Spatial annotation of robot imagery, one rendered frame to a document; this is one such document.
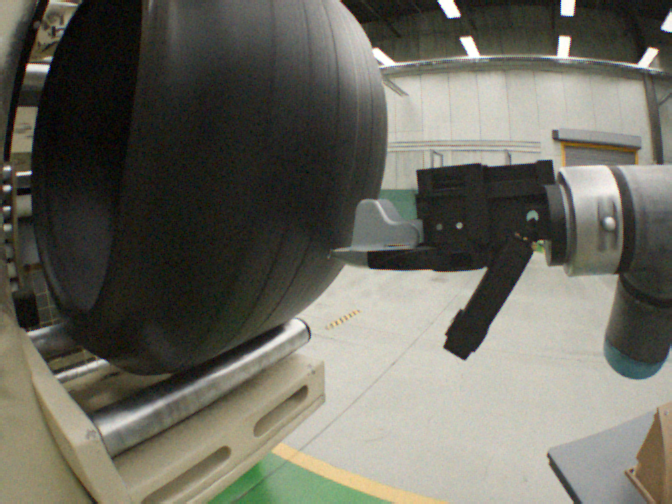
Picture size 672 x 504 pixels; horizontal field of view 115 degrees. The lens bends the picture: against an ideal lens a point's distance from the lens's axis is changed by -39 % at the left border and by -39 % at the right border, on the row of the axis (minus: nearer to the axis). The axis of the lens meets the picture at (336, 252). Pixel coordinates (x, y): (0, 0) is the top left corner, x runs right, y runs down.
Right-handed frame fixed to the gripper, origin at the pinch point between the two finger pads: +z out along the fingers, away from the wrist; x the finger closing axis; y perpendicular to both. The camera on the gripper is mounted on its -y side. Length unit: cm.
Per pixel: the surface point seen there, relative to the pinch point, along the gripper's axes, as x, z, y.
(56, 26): 16, 51, 52
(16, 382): 28.6, 19.2, -6.1
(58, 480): 29.1, 20.7, -18.2
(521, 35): -1096, -188, 567
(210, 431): 11.7, 11.6, -15.8
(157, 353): 15.5, 11.0, -5.4
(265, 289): 9.6, 2.3, -0.8
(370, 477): -68, 34, -100
